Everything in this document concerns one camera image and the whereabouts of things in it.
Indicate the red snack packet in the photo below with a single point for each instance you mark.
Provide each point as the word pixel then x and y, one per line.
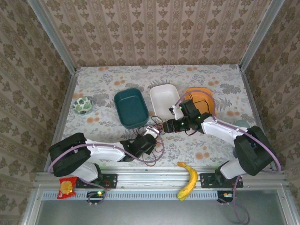
pixel 66 187

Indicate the orange plastic tray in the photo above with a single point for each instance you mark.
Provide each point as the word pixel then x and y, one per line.
pixel 199 92

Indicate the teal plastic tray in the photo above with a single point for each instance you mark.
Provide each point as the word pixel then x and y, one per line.
pixel 131 105

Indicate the aluminium table side rail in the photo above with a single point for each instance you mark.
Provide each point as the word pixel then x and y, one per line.
pixel 250 98
pixel 64 112

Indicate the yellow banana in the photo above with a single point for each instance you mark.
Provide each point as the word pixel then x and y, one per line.
pixel 192 178

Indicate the leaf patterned bowl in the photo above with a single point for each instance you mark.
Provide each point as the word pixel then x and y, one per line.
pixel 82 105

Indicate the pale green cup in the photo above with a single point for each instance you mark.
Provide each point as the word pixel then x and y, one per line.
pixel 241 123

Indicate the white plastic tray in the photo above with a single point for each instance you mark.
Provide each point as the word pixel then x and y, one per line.
pixel 162 96

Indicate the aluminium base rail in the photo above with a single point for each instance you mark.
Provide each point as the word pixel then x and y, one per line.
pixel 152 174

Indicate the small controller board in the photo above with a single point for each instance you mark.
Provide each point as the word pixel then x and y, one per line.
pixel 225 195
pixel 96 194

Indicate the aluminium frame post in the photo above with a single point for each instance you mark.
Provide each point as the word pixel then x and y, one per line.
pixel 260 35
pixel 51 35

